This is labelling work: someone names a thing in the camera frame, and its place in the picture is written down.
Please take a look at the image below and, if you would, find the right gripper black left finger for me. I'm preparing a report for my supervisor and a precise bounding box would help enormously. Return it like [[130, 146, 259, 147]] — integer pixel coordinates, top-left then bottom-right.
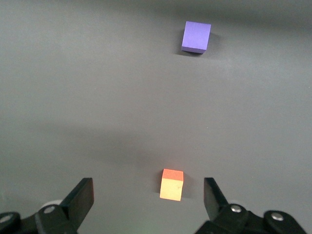
[[0, 177, 95, 234]]

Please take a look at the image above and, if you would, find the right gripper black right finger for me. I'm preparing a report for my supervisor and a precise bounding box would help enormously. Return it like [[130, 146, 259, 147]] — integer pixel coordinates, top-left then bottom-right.
[[196, 177, 308, 234]]

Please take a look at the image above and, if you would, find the orange cube block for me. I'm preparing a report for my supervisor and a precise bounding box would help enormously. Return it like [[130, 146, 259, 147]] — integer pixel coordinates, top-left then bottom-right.
[[159, 168, 184, 202]]

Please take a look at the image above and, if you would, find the purple cube block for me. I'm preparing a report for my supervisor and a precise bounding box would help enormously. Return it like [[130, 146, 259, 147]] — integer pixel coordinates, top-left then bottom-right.
[[181, 20, 212, 55]]

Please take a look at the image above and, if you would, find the dark gray table mat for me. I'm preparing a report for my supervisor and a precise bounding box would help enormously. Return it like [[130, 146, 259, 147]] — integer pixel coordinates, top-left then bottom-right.
[[0, 0, 312, 234]]

